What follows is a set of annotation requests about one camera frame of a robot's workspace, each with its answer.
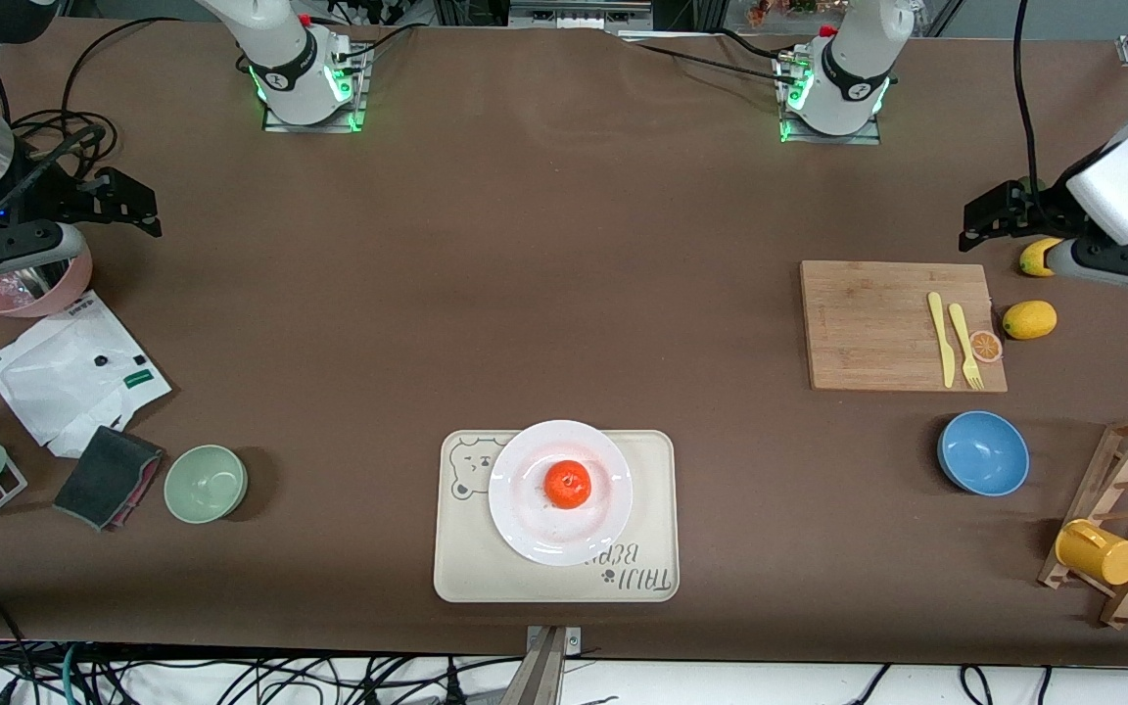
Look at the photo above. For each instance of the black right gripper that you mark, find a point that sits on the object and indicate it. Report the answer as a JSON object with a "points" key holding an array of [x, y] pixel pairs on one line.
{"points": [[47, 192]]}

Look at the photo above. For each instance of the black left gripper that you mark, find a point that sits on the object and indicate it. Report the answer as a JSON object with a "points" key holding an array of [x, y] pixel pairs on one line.
{"points": [[1031, 205]]}

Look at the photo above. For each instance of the orange fruit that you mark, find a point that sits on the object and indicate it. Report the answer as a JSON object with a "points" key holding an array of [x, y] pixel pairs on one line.
{"points": [[567, 485]]}

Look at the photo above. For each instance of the white round plate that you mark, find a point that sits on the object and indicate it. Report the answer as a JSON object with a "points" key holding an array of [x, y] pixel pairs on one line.
{"points": [[535, 529]]}

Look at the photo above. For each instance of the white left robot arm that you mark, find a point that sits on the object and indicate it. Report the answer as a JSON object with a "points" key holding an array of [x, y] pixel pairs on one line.
{"points": [[858, 59]]}

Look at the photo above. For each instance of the yellow lemon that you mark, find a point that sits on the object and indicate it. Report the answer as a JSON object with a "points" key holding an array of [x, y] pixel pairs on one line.
{"points": [[1029, 320], [1034, 259]]}

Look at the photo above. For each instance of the pink bowl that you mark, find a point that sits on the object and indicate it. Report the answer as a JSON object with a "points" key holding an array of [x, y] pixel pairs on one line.
{"points": [[79, 279]]}

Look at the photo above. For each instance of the yellow plastic fork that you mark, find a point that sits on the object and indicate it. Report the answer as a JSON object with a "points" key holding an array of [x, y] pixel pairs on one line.
{"points": [[961, 328]]}

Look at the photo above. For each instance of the toy orange slice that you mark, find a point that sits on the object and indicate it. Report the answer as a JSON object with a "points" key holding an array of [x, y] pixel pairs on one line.
{"points": [[987, 346]]}

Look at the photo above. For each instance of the yellow plastic knife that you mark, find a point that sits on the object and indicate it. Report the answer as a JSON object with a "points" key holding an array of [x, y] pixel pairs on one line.
{"points": [[940, 333]]}

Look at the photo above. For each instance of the white plastic bag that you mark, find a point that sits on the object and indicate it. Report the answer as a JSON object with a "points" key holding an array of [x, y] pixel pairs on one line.
{"points": [[65, 372]]}

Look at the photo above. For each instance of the wooden cutting board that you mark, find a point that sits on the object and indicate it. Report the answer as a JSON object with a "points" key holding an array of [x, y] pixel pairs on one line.
{"points": [[848, 323]]}

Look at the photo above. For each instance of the blue bowl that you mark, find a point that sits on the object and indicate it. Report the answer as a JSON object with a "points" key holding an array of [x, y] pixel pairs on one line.
{"points": [[983, 452]]}

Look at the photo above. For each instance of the dark grey cloth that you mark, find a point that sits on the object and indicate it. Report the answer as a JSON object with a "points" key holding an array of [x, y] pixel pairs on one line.
{"points": [[104, 475]]}

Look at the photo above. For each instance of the wooden peg rack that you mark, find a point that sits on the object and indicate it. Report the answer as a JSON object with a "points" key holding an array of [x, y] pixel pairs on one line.
{"points": [[1106, 493]]}

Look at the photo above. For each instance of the green bowl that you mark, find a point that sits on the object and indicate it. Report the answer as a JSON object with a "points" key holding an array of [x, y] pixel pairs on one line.
{"points": [[206, 485]]}

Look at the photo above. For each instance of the orange red decoration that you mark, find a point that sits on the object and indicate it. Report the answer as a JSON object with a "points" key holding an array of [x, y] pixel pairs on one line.
{"points": [[770, 10]]}

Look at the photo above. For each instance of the yellow cup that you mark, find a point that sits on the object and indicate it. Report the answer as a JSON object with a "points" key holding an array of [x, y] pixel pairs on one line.
{"points": [[1103, 556]]}

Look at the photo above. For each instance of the cream tray with bear print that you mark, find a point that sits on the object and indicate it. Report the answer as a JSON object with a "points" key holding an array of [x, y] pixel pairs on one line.
{"points": [[466, 568]]}

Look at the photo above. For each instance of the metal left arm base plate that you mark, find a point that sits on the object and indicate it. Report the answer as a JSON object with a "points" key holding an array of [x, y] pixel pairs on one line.
{"points": [[868, 139]]}

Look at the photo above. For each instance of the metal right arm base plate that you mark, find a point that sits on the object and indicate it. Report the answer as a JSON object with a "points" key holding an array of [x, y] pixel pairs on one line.
{"points": [[275, 125]]}

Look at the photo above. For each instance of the aluminium frame with grey box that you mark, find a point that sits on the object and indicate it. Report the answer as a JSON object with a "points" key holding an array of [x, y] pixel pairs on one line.
{"points": [[574, 15]]}

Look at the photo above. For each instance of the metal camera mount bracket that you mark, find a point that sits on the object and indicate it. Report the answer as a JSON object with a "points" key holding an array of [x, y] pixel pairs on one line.
{"points": [[549, 666]]}

